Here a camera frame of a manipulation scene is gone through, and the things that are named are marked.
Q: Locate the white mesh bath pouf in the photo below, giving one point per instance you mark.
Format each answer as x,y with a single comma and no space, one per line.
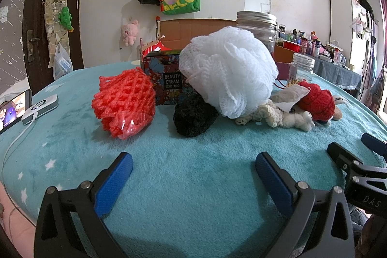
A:
231,69

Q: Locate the green plush crocodile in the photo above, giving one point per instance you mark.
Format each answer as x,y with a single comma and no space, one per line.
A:
65,19

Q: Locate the red basin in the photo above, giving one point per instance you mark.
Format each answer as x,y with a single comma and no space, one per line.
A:
295,47

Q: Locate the dark brown door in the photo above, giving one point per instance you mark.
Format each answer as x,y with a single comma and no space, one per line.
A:
41,32

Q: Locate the cardboard box red lining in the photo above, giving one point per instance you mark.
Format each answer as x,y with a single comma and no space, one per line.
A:
174,35

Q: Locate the cream crochet scrunchie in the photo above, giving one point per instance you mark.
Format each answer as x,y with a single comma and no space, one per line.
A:
269,112

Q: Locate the plastic bag on door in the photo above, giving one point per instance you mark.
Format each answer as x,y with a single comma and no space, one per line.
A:
62,63

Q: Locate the floral beauty cream tin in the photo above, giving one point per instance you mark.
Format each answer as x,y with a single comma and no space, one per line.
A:
169,83

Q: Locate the black fuzzy ball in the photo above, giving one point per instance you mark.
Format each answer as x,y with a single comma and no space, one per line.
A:
194,116

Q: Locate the small glass jar gold candies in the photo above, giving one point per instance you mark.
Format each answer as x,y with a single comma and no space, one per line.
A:
301,69

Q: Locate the red foam fruit net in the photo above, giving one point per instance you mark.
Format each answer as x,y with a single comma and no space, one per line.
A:
125,103

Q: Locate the pink plush pig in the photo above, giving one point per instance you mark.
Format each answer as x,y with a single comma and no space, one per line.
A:
129,32

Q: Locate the white wardrobe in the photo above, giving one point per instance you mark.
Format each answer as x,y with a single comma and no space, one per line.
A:
350,31

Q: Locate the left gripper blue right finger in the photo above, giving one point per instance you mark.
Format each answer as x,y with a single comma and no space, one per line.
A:
277,182

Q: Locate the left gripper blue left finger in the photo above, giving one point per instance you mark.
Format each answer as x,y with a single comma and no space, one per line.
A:
109,183

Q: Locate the smartphone playing video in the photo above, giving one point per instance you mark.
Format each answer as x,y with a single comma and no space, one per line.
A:
13,110

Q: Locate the white power bank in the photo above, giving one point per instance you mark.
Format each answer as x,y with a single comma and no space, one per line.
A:
40,108

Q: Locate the grey covered side table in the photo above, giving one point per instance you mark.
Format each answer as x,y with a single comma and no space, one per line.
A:
341,77

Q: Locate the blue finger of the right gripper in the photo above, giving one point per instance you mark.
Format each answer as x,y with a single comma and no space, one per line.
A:
344,159
374,144

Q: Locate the small white plush toy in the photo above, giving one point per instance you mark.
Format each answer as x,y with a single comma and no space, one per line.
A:
302,121

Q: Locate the red knitted soft toy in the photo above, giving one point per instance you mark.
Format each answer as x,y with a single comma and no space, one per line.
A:
319,103

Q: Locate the large glass tea jar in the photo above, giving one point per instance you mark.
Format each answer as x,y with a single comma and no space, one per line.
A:
262,25

